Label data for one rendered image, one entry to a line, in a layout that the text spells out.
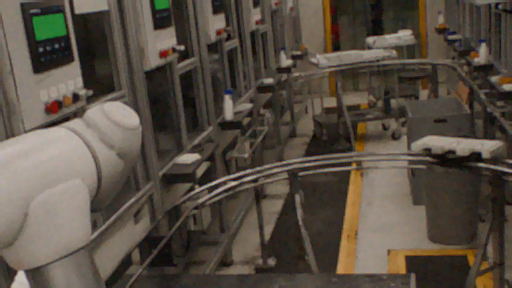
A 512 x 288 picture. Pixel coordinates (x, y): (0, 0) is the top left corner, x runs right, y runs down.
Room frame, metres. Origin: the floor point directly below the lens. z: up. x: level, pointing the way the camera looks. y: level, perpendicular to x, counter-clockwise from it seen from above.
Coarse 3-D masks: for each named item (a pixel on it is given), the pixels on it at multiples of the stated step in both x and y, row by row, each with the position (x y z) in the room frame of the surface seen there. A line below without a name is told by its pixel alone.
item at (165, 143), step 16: (176, 0) 3.38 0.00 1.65; (192, 0) 3.67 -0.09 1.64; (176, 16) 3.34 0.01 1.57; (176, 32) 3.31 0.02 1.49; (160, 80) 2.98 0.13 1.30; (160, 96) 2.95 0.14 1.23; (192, 96) 3.73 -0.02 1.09; (160, 112) 2.92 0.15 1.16; (160, 128) 2.89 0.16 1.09; (176, 128) 3.11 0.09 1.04; (160, 144) 2.86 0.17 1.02; (176, 144) 3.07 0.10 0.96; (160, 160) 2.83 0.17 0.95
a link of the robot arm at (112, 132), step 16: (96, 112) 0.95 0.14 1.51; (112, 112) 0.95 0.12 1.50; (128, 112) 0.98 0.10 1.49; (80, 128) 0.94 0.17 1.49; (96, 128) 0.93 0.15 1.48; (112, 128) 0.93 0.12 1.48; (128, 128) 0.95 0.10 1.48; (96, 144) 0.92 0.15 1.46; (112, 144) 0.93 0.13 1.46; (128, 144) 0.94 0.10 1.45; (96, 160) 0.91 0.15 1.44; (112, 160) 0.93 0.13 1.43; (128, 160) 0.96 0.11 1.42; (112, 176) 0.93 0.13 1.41; (96, 192) 0.91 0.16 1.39; (112, 192) 0.99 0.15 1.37; (96, 208) 1.00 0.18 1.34
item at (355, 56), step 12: (312, 60) 6.59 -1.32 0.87; (324, 60) 6.45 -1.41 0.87; (336, 60) 6.21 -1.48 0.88; (348, 60) 6.18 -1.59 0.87; (360, 60) 6.19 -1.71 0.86; (372, 60) 6.18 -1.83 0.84; (396, 72) 6.20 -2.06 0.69; (396, 84) 6.20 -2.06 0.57; (312, 96) 6.65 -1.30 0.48; (396, 96) 6.20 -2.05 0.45; (312, 108) 6.65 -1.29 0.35; (372, 108) 6.68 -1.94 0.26; (324, 120) 6.41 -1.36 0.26; (336, 120) 6.33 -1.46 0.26; (360, 120) 6.18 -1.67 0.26; (372, 120) 6.19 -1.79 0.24; (384, 120) 6.64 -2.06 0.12; (324, 132) 6.19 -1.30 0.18; (396, 132) 6.18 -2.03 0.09; (324, 144) 6.19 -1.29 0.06
